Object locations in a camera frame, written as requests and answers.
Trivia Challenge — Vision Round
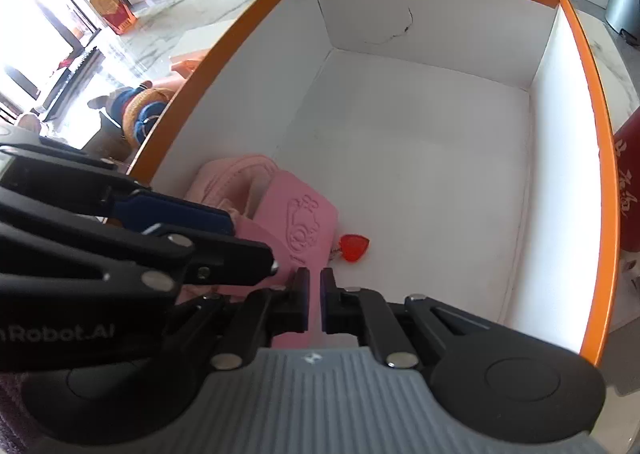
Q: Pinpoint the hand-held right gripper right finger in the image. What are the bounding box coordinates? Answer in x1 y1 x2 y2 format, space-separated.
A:
320 268 494 370

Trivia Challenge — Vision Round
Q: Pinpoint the red mug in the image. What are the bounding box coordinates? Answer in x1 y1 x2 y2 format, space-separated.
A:
613 106 640 255

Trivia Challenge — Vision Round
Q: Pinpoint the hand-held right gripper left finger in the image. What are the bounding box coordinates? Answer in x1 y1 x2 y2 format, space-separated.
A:
167 268 311 371

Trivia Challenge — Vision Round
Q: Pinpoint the plush toy with straw hat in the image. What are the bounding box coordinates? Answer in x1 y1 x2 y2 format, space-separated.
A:
87 80 176 151

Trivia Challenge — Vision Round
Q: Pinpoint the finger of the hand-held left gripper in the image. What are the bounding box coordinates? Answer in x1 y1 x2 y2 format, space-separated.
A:
0 221 279 305
0 144 237 235

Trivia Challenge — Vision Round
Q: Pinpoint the red heart keychain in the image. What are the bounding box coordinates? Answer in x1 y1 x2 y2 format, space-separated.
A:
330 234 371 265

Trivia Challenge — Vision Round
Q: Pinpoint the jar on red box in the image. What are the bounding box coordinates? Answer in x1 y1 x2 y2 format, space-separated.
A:
82 0 137 36

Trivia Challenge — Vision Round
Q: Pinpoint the orange rimmed white box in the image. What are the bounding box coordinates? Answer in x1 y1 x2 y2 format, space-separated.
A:
122 0 632 369

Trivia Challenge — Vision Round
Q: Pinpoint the pink pouch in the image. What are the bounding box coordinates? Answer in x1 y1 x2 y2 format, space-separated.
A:
176 154 339 350

